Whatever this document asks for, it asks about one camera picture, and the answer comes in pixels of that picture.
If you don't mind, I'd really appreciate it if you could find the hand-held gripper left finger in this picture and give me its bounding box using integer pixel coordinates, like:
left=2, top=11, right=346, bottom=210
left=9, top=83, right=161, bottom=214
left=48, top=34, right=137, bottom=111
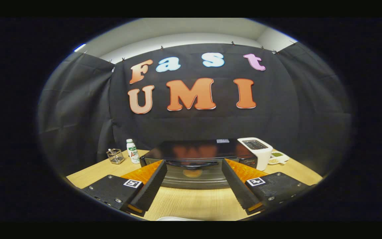
left=82, top=160, right=167, bottom=217

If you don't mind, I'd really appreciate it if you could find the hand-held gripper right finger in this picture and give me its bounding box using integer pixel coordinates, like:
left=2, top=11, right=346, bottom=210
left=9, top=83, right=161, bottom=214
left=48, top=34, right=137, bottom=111
left=222, top=158, right=314, bottom=215

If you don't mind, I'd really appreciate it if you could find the black toaster oven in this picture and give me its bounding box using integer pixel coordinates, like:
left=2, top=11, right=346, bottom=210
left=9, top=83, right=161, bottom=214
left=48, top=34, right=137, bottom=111
left=140, top=139, right=258, bottom=190

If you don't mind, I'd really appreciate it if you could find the white pop-up toaster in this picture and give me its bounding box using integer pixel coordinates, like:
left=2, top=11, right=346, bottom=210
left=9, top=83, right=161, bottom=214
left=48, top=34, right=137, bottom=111
left=237, top=137, right=274, bottom=171

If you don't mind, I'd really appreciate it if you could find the white bottle green label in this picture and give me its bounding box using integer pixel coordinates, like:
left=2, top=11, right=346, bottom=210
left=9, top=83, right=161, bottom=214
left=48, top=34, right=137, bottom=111
left=126, top=139, right=141, bottom=164

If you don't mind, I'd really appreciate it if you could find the white plate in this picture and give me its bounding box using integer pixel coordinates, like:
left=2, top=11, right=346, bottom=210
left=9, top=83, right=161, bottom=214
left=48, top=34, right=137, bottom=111
left=156, top=216, right=205, bottom=221

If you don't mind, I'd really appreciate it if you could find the small white dish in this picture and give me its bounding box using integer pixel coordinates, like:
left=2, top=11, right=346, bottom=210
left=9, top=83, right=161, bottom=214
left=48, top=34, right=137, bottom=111
left=268, top=151, right=290, bottom=165

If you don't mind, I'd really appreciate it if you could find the wire mesh holder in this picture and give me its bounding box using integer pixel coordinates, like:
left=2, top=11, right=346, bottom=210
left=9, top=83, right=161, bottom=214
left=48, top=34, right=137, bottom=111
left=106, top=148, right=125, bottom=165

